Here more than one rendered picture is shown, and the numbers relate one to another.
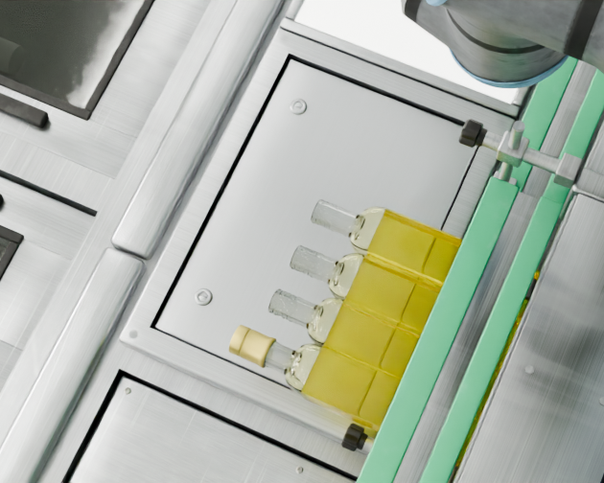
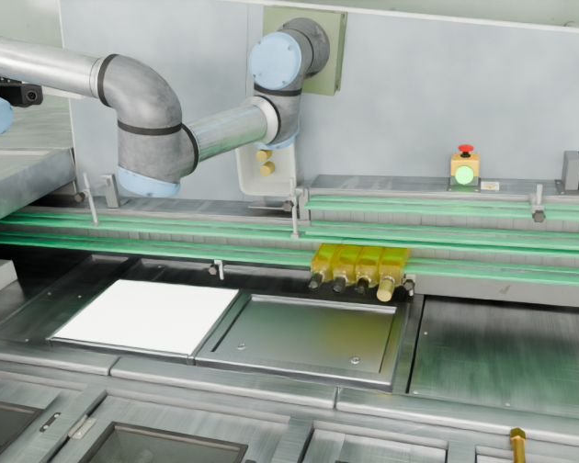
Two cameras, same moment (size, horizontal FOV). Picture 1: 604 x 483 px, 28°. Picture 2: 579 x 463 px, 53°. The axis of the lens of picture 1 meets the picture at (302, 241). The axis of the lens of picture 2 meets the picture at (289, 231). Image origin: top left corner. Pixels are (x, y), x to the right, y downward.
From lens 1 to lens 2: 1.56 m
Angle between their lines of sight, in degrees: 73
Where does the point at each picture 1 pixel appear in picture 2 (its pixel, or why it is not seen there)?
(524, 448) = (406, 185)
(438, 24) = (285, 114)
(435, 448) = (414, 202)
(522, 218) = (319, 201)
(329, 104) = (240, 337)
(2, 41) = not seen: outside the picture
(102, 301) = (370, 397)
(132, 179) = (289, 409)
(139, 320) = (377, 377)
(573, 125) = (266, 228)
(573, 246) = (329, 186)
